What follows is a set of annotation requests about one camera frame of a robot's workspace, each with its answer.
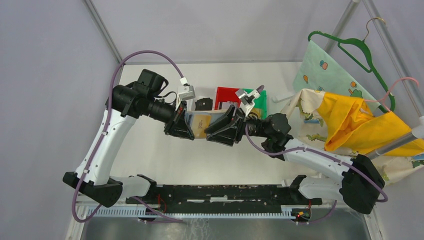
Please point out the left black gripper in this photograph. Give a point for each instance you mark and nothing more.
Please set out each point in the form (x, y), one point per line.
(179, 127)

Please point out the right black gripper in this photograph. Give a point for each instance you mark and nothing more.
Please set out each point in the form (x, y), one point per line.
(225, 130)

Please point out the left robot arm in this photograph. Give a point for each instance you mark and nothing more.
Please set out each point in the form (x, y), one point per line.
(92, 177)

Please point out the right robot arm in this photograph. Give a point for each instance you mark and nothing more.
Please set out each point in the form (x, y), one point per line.
(352, 180)

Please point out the black VIP cards stack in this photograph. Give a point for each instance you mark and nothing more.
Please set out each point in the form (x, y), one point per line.
(204, 104)

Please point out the gold cards stack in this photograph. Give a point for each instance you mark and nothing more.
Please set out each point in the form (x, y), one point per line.
(255, 115)

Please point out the red plastic bin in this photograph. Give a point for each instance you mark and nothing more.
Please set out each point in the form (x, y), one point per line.
(226, 96)

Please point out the green plastic bin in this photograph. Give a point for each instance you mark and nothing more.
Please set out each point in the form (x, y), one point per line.
(261, 104)

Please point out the white plastic bin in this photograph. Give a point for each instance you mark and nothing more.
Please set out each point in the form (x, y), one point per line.
(204, 92)

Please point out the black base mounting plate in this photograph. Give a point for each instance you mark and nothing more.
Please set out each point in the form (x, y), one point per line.
(225, 199)

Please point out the cream cartoon print cloth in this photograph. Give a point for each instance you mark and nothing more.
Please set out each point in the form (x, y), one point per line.
(392, 166)

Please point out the light green cartoon cloth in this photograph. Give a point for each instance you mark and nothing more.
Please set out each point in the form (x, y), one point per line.
(320, 72)

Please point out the yellow cloth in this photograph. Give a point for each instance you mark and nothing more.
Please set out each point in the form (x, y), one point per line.
(351, 125)

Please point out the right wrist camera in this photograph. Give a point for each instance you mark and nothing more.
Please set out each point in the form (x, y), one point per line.
(247, 100)

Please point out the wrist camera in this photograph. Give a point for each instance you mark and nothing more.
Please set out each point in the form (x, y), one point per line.
(247, 100)
(184, 92)

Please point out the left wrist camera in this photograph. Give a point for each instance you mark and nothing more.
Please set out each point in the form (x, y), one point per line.
(184, 92)

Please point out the metal clothes rail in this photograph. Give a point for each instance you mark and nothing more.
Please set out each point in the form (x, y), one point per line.
(416, 133)

